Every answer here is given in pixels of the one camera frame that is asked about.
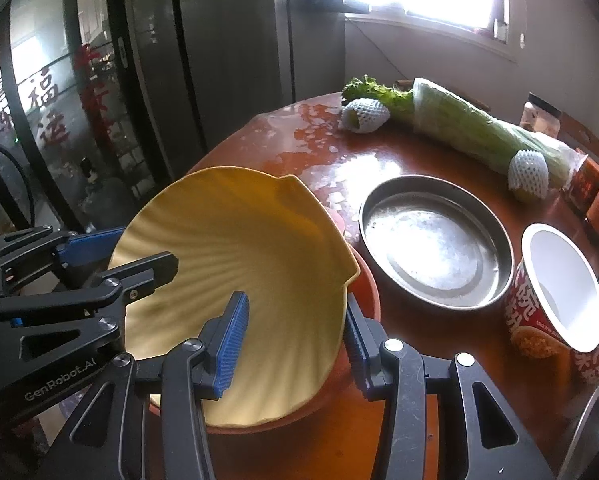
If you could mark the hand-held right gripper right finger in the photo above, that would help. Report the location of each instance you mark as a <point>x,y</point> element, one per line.
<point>355,355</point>

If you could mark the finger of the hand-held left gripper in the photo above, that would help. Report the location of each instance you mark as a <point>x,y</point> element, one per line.
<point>89,247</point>
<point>149,267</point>

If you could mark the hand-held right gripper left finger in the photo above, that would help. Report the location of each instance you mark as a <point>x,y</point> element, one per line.
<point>232,345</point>

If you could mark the orange plate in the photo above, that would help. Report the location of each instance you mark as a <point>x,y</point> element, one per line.
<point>367,285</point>

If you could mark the yellow shell-shaped plate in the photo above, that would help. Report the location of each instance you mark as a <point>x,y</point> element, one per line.
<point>259,240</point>

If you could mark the round steel pan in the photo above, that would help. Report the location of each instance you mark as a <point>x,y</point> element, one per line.
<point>429,250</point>

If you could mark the glass door with red decals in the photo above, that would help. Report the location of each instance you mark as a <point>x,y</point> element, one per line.
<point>44,85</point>

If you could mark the grey refrigerator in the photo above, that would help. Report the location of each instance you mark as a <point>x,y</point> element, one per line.
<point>219,60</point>

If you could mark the fruit in white foam net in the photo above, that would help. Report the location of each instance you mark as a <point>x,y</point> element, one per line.
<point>527,172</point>
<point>367,115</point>

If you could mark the wrapped napa cabbage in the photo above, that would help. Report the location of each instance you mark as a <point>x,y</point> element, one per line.
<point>469,120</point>

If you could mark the green leaf lettuce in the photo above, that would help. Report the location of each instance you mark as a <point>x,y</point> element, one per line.
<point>374,92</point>

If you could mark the red-lidded sauce jar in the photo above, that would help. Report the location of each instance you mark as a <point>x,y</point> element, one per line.
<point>582,180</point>

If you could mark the black-lidded clear jar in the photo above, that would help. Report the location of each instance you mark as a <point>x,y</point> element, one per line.
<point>539,117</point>

